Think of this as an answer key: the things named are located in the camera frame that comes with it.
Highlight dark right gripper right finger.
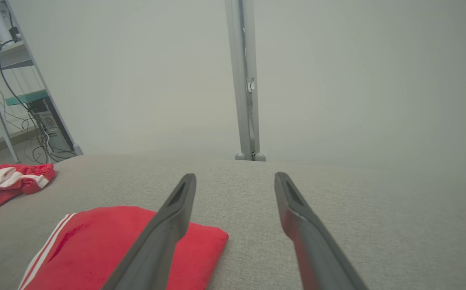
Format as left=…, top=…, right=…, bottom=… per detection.
left=274, top=172, right=368, bottom=290

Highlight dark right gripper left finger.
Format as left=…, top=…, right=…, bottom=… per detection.
left=102, top=173, right=198, bottom=290

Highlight red jersey with white sleeves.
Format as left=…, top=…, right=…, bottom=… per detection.
left=17, top=206, right=229, bottom=290

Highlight red shorts with white stripe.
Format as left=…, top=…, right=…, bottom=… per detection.
left=0, top=163, right=56, bottom=215

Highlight grey fabric padded surface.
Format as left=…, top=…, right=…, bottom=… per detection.
left=0, top=151, right=466, bottom=290

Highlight black computer tower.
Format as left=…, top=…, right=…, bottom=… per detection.
left=27, top=99, right=75, bottom=153

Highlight teal shelf board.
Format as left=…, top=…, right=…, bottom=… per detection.
left=5, top=89, right=50, bottom=106

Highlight grey metal partition post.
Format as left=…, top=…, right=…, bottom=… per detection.
left=225, top=0, right=262, bottom=160

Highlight grey metal desk frame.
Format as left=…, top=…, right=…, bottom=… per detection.
left=0, top=0, right=83, bottom=164

